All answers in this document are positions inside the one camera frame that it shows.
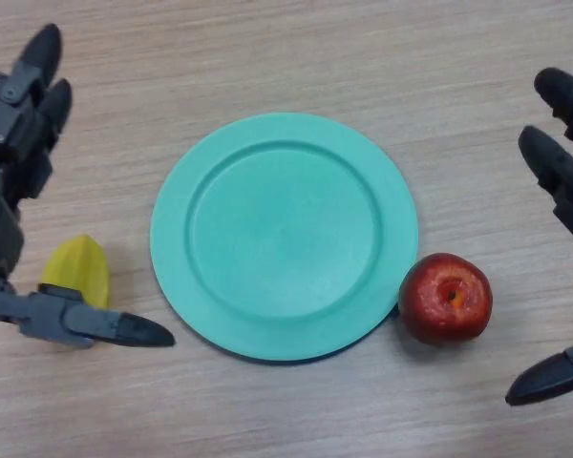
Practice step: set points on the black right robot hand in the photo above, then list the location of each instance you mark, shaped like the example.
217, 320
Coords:
554, 167

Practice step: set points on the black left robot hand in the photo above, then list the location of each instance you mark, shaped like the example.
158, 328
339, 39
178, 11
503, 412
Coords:
9, 143

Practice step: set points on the red apple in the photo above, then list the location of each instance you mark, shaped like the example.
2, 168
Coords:
434, 305

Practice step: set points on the green round plate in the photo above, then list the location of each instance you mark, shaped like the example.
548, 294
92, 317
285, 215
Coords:
286, 238

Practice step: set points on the yellow starfruit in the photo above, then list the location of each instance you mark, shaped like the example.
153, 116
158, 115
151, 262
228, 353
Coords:
81, 267

